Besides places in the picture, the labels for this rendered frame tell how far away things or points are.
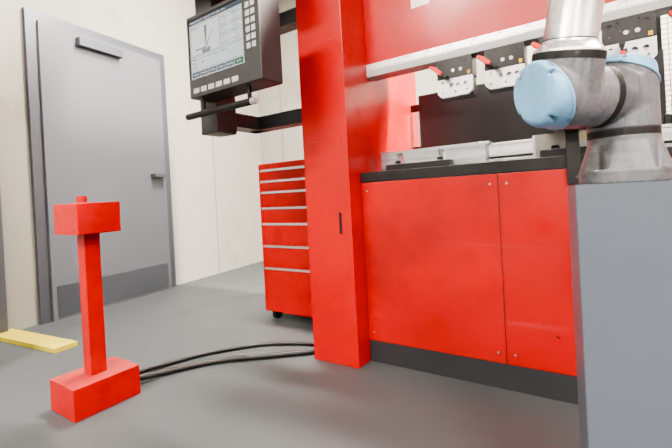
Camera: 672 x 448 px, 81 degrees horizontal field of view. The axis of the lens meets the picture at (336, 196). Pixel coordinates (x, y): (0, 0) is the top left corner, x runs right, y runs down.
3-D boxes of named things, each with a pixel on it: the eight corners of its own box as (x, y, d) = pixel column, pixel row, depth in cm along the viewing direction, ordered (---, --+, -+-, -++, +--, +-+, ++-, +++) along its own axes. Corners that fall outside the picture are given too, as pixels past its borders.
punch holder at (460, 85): (437, 98, 173) (436, 61, 173) (444, 102, 180) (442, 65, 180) (473, 92, 165) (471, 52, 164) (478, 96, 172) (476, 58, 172)
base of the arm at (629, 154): (690, 179, 65) (687, 119, 65) (583, 184, 72) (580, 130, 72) (663, 180, 79) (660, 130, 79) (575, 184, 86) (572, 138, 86)
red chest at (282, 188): (265, 319, 254) (256, 164, 254) (312, 300, 296) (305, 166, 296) (329, 331, 226) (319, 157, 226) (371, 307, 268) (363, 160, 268)
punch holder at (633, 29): (603, 68, 140) (601, 22, 140) (603, 74, 147) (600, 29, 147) (657, 58, 131) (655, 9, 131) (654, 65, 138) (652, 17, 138)
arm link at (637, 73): (680, 124, 71) (676, 49, 71) (623, 125, 68) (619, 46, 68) (616, 135, 83) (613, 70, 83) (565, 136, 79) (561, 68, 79)
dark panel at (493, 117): (422, 169, 235) (418, 96, 235) (423, 170, 237) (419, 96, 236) (668, 149, 172) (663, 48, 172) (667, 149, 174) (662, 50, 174)
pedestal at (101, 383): (50, 409, 154) (39, 197, 154) (115, 382, 175) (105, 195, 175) (74, 423, 143) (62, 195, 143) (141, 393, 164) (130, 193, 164)
